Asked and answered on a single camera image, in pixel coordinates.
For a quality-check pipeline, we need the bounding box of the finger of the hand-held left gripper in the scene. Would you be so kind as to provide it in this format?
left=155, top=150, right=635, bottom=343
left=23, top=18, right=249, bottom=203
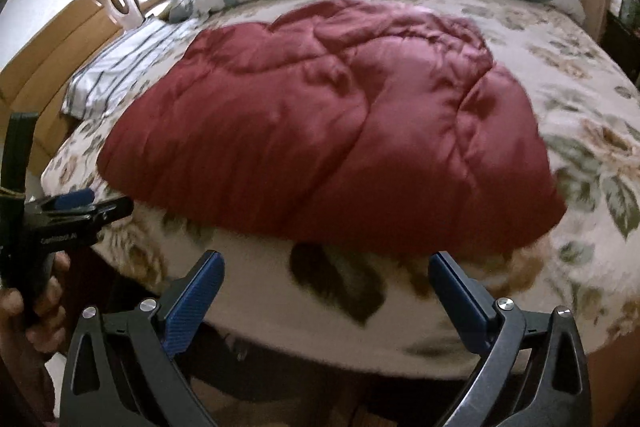
left=75, top=197, right=135, bottom=229
left=42, top=188, right=97, bottom=214

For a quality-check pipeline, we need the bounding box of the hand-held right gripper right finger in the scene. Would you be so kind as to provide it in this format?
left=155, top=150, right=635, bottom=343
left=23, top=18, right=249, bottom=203
left=427, top=251, right=593, bottom=427

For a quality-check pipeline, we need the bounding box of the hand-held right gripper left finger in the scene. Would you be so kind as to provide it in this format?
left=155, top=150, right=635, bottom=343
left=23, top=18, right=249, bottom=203
left=65, top=249, right=226, bottom=427

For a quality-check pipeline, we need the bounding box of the red quilted jacket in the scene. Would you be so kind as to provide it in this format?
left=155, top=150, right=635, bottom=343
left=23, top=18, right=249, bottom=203
left=96, top=0, right=568, bottom=255

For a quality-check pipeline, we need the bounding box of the person's left hand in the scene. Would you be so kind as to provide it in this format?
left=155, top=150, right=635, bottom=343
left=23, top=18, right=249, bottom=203
left=0, top=252, right=72, bottom=390

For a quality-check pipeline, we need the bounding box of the floral bed blanket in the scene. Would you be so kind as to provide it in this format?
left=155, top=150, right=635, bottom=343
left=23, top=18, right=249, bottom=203
left=40, top=0, right=640, bottom=383

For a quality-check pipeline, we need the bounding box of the striped pillow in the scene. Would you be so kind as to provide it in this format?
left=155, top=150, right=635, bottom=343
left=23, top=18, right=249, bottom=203
left=60, top=18, right=201, bottom=118

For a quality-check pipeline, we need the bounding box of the wooden headboard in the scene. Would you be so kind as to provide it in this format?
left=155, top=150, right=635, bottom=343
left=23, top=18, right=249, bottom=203
left=0, top=0, right=218, bottom=148

